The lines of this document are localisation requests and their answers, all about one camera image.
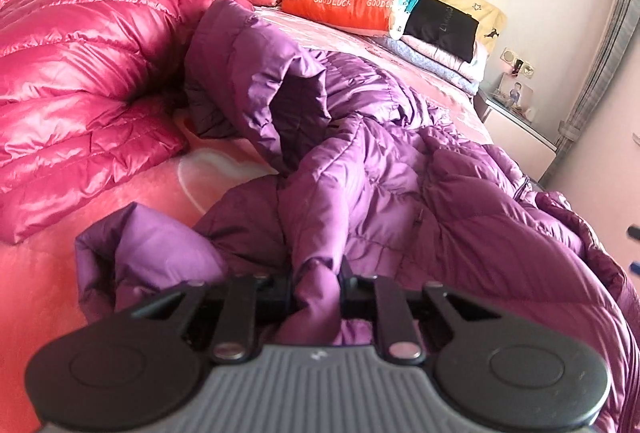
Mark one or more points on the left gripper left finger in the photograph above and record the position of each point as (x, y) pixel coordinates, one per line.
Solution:
(143, 363)

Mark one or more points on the white nightstand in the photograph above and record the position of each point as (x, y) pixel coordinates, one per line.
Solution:
(530, 150)

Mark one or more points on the pink lilac folded bedding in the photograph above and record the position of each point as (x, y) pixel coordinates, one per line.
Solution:
(466, 76)

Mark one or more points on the purple down jacket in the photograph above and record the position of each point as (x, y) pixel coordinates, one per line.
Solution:
(367, 173)

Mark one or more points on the black folded cloth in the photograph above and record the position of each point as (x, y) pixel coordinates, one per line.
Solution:
(434, 22)

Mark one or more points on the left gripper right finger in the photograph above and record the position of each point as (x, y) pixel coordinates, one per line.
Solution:
(499, 370)

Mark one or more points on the nightstand photo items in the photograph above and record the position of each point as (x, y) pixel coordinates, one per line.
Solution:
(514, 91)

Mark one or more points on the grey plaid curtain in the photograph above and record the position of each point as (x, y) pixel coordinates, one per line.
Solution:
(622, 24)

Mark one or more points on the magenta down jacket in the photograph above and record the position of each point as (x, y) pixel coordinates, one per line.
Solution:
(86, 100)

